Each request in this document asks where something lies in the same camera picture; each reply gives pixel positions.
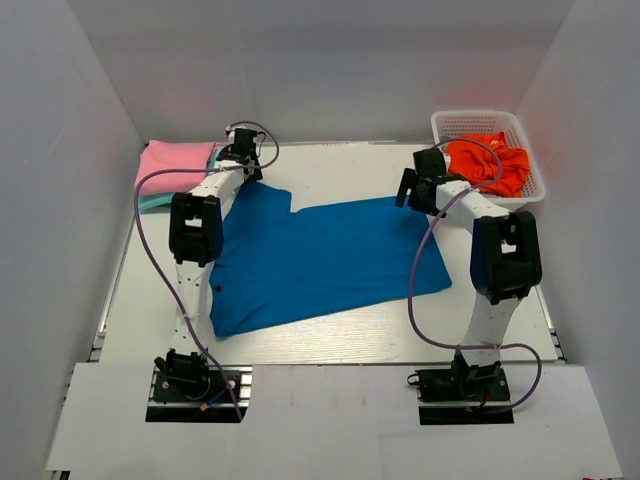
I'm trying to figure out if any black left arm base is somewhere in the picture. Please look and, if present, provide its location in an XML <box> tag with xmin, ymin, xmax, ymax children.
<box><xmin>145</xmin><ymin>367</ymin><xmax>241</xmax><ymax>424</ymax></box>

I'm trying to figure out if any white plastic laundry basket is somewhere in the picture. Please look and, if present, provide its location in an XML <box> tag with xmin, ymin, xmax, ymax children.
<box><xmin>431</xmin><ymin>110</ymin><xmax>546</xmax><ymax>210</ymax></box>

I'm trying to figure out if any folded mint t shirt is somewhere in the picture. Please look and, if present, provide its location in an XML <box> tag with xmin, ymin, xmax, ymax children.
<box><xmin>138</xmin><ymin>148</ymin><xmax>219</xmax><ymax>212</ymax></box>

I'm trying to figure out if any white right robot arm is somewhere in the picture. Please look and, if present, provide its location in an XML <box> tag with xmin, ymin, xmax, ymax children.
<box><xmin>395</xmin><ymin>148</ymin><xmax>542</xmax><ymax>399</ymax></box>

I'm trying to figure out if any blue t shirt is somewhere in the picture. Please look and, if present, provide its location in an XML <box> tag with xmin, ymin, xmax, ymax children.
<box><xmin>209</xmin><ymin>183</ymin><xmax>452</xmax><ymax>337</ymax></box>

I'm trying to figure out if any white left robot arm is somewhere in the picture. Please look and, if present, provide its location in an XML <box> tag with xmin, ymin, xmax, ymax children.
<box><xmin>169</xmin><ymin>125</ymin><xmax>266</xmax><ymax>353</ymax></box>

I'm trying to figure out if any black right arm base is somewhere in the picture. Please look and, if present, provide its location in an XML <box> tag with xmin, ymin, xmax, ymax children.
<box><xmin>407</xmin><ymin>369</ymin><xmax>514</xmax><ymax>426</ymax></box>

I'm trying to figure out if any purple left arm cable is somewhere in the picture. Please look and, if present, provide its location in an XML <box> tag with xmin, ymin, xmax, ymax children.
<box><xmin>133</xmin><ymin>119</ymin><xmax>281</xmax><ymax>422</ymax></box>

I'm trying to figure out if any folded pink t shirt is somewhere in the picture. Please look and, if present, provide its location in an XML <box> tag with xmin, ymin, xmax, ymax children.
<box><xmin>134</xmin><ymin>140</ymin><xmax>217</xmax><ymax>196</ymax></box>

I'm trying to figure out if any orange t shirt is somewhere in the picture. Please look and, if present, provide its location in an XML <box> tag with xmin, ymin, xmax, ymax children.
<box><xmin>446</xmin><ymin>132</ymin><xmax>530</xmax><ymax>197</ymax></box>

